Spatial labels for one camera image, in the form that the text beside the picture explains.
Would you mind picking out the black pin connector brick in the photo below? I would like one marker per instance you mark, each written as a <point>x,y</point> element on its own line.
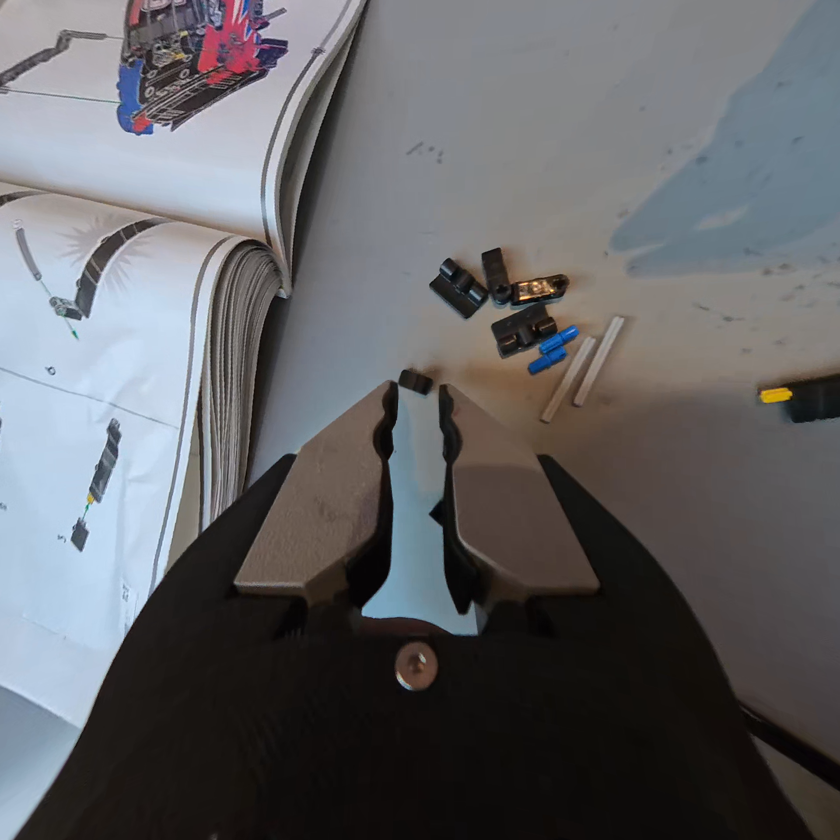
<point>539,289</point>

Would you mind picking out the open instruction booklet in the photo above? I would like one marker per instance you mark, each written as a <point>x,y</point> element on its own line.
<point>131,197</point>

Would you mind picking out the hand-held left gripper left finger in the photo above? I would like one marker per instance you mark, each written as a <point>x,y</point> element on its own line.
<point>315,512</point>

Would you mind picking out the black clip brick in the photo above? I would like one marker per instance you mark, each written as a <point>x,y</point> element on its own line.
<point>415,380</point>

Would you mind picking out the small black square brick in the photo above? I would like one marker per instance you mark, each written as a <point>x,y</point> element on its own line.
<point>436,513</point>

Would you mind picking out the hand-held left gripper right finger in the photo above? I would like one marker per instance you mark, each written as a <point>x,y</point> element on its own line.
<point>518,518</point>

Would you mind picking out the grey desk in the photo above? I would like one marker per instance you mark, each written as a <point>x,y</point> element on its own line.
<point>525,131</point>

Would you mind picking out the black axle connector brick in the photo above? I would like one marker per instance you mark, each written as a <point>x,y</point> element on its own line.
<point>814,399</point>

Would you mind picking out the yellow toy axle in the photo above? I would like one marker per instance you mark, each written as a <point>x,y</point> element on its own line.
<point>774,395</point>

